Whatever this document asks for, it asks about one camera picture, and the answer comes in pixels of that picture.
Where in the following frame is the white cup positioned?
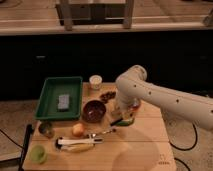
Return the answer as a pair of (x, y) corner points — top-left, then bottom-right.
(89, 75), (102, 90)

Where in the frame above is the wooden chair frame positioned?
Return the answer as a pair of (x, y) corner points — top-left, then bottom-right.
(55, 0), (134, 31)

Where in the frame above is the green cucumber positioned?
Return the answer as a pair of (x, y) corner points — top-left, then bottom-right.
(115, 118), (135, 126)

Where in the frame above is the green plastic tray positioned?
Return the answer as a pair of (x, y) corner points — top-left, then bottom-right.
(35, 76), (83, 121)

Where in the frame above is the yellow banana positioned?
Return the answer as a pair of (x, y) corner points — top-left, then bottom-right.
(61, 143), (94, 153)

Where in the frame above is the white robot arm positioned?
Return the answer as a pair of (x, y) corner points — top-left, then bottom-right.
(115, 65), (213, 131)

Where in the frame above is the brown grapes bunch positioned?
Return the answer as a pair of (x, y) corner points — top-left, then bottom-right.
(100, 91), (116, 103)

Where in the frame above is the white handled tool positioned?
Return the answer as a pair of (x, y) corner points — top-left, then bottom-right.
(55, 138), (103, 148)

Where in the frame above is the grey sponge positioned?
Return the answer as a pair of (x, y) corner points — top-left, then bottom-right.
(57, 94), (70, 111)

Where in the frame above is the orange peach fruit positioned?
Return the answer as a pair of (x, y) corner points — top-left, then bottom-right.
(72, 123), (85, 137)

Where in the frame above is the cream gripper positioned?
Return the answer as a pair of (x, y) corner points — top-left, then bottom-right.
(115, 99), (137, 120)

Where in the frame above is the orange bowl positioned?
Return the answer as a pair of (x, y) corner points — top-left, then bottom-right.
(131, 99), (141, 111)

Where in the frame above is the metal spoon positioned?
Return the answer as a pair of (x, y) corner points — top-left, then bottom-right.
(86, 128), (116, 138)

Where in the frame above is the small metal cup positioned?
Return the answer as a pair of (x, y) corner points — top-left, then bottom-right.
(38, 121), (54, 138)

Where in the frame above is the purple bowl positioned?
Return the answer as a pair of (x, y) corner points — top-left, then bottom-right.
(82, 100), (106, 123)

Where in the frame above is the black cable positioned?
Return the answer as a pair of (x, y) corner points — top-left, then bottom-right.
(169, 123), (199, 152)

